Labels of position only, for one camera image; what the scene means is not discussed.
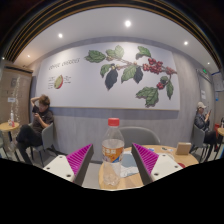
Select white wall board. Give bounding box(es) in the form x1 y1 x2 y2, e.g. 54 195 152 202
213 71 224 93

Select white and blue paper sheet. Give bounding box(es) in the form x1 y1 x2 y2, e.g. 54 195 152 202
119 150 140 178

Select small wooden block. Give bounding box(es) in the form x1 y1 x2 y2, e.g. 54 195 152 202
175 142 193 156

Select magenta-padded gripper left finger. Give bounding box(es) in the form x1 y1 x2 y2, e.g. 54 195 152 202
42 143 95 187

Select large coffee plant wall mural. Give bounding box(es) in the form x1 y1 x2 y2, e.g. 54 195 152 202
34 41 181 111

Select person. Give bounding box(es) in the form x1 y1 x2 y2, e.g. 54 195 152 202
194 101 218 148
15 94 55 158

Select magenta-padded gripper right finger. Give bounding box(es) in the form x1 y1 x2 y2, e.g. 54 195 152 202
130 142 184 186

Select small round wooden side table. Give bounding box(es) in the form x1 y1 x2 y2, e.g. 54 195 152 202
0 121 21 158

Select clear red-capped drink bottle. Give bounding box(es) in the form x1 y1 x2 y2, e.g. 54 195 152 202
100 117 125 187

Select grey chair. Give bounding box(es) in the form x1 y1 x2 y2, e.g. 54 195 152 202
189 124 208 154
118 126 162 149
30 122 58 164

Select round ceiling lights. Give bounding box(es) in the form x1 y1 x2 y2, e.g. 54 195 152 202
26 19 189 59

